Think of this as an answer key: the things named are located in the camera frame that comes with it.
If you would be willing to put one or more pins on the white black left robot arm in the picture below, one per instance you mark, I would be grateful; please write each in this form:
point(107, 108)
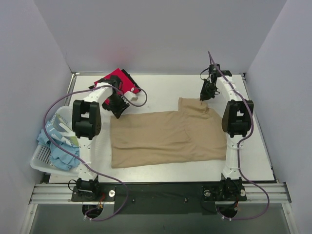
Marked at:
point(87, 120)

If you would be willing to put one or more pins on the aluminium front rail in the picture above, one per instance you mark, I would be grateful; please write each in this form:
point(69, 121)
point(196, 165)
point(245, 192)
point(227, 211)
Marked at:
point(60, 194)

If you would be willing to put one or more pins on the beige t shirt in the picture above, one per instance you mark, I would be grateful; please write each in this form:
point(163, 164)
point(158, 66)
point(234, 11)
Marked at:
point(191, 133)

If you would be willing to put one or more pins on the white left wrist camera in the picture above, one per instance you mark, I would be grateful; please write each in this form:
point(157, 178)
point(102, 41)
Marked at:
point(131, 96)

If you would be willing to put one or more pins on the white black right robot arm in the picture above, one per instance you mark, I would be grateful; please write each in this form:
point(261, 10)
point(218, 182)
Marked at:
point(237, 121)

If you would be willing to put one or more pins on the light blue t shirt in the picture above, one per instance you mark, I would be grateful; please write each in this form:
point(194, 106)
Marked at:
point(62, 142)

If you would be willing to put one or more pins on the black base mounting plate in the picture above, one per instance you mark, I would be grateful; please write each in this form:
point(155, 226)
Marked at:
point(166, 198)

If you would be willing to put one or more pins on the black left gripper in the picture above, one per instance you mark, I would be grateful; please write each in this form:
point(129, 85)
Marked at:
point(116, 105)

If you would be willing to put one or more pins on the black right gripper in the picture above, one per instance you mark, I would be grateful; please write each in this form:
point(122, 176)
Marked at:
point(206, 91)

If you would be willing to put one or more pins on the red folded t shirt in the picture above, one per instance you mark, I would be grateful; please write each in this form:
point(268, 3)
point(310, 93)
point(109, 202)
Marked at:
point(123, 79)

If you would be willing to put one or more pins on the white plastic laundry basket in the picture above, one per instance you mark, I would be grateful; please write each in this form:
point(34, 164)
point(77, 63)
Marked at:
point(40, 159)

